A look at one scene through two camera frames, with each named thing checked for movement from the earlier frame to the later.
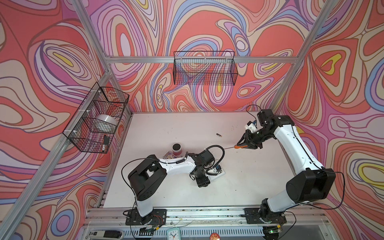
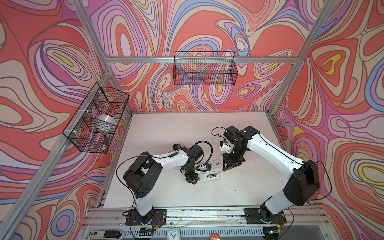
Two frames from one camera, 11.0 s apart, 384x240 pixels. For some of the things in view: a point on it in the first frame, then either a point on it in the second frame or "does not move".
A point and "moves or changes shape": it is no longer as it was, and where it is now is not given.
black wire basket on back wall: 206,68 does not move
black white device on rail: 107,234 does not move
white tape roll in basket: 107,118 does not move
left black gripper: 205,183 -> 191,179
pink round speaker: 177,149 does not move
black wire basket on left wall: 92,127 does not move
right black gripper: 245,136 -> 230,163
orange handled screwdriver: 236,146 moves or changes shape
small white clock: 173,233 does not move
